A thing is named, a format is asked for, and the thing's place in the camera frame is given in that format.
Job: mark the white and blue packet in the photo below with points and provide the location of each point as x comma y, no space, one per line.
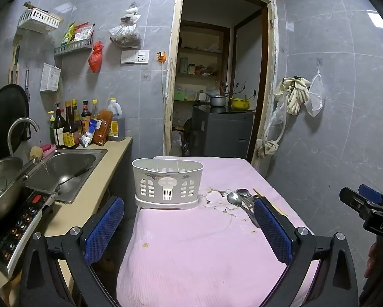
90,132

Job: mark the white wall socket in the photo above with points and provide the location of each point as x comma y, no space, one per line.
135,56

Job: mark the white slotted wall holder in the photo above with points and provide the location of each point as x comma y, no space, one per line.
50,78

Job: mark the black induction cooker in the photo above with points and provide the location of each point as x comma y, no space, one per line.
15,230

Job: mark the yellow bowl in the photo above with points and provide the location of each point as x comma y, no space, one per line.
240,103

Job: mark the grey wall rack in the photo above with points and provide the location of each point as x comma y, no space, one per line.
73,47

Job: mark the black round pan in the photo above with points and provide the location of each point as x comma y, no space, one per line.
6,118

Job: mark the red plastic bag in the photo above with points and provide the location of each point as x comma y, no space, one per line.
95,59

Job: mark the cream rubber gloves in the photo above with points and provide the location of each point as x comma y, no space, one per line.
295,94

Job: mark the metal wok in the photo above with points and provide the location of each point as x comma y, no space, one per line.
2,182

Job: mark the large dark oil jug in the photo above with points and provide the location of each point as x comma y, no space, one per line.
116,124

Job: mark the orange noodle packet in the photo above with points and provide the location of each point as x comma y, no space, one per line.
103,128

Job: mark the white plastic utensil basket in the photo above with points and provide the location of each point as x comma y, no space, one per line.
165,179

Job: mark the green pump bottle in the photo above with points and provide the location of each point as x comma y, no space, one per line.
52,131

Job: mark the wooden shelf unit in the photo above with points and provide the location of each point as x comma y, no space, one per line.
204,51

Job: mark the chrome faucet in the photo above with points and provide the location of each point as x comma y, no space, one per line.
15,126

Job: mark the clear plastic bottle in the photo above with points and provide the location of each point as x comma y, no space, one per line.
177,142

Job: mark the yellow label sauce bottle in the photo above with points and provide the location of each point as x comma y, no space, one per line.
70,137

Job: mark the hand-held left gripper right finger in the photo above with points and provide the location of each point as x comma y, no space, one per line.
273,230

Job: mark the stainless steel sink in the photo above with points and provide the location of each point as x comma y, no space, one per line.
63,169

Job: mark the clear bag of dried goods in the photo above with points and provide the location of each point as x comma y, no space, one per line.
125,33

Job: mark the wooden chopstick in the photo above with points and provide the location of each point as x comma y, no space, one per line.
258,193
278,209

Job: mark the grey cabinet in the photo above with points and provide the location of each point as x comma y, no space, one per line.
223,131

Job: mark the wooden door frame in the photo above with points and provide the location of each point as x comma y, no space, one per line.
170,70

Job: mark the green box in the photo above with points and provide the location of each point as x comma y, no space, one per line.
179,95

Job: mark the clear yellow capped bottle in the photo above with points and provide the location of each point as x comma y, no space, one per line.
94,110

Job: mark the orange plug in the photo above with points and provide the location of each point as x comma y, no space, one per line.
161,57

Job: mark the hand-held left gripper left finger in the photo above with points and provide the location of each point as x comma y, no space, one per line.
104,227

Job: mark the clear hanging plastic bag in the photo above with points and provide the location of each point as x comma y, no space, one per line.
315,97

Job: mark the wooden spatula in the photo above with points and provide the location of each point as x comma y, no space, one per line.
15,67

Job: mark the beige kitchen counter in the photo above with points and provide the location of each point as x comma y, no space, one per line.
85,195

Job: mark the yellow capped sauce bottle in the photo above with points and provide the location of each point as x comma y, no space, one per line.
77,115

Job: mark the pink floral tablecloth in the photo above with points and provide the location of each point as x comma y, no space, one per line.
194,255

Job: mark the red capped sauce bottle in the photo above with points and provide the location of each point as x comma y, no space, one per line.
85,115

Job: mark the white wall basket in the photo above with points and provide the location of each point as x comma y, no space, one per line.
39,19

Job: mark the black capped sauce bottle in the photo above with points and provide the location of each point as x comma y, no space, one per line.
59,124

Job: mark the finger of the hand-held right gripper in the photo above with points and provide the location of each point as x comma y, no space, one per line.
372,194
354,200

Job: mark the wall hook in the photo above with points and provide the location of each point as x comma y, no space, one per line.
319,64

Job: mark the metal cooking pot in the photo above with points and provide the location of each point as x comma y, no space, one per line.
217,100

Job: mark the metal spoon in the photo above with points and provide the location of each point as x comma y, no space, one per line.
234,199
242,192

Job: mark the pink sponge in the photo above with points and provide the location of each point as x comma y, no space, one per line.
47,148

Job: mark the person's right hand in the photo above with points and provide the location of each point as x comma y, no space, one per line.
373,259

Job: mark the yellowish scrubber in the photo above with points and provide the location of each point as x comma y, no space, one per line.
36,152

